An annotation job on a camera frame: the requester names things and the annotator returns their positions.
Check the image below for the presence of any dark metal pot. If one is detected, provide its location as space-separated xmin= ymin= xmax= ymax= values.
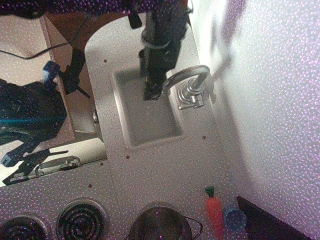
xmin=125 ymin=206 xmax=203 ymax=240

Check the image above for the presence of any black bag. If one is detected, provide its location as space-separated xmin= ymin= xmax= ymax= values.
xmin=0 ymin=79 xmax=67 ymax=145

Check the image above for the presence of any black clamp on counter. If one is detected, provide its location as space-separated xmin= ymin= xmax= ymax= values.
xmin=128 ymin=11 xmax=143 ymax=30

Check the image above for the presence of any orange toy carrot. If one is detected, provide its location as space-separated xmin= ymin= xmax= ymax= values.
xmin=204 ymin=186 xmax=224 ymax=240

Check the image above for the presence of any black spiral burner left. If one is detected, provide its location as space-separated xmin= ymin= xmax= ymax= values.
xmin=0 ymin=215 xmax=48 ymax=240

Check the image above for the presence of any black camera tripod clamp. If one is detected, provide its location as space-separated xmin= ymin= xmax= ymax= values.
xmin=58 ymin=48 xmax=91 ymax=99

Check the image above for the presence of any blue plastic cup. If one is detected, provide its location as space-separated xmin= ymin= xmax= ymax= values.
xmin=222 ymin=206 xmax=247 ymax=232

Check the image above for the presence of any blue-tipped black clamp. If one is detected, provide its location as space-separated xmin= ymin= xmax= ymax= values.
xmin=0 ymin=140 xmax=68 ymax=186

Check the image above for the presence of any black spiral stove burner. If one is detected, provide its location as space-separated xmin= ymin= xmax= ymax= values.
xmin=55 ymin=198 xmax=110 ymax=240

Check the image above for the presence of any grey toy sink basin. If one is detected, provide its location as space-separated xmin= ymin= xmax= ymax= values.
xmin=110 ymin=67 xmax=186 ymax=149

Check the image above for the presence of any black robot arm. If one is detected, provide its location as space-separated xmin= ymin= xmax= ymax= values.
xmin=0 ymin=0 xmax=189 ymax=101

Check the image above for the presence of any silver oven door handle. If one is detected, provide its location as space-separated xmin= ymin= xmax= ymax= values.
xmin=35 ymin=156 xmax=82 ymax=178

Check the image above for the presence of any silver faucet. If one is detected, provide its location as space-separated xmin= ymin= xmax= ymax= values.
xmin=161 ymin=65 xmax=210 ymax=110

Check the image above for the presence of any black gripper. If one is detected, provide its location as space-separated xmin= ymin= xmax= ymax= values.
xmin=138 ymin=42 xmax=181 ymax=101

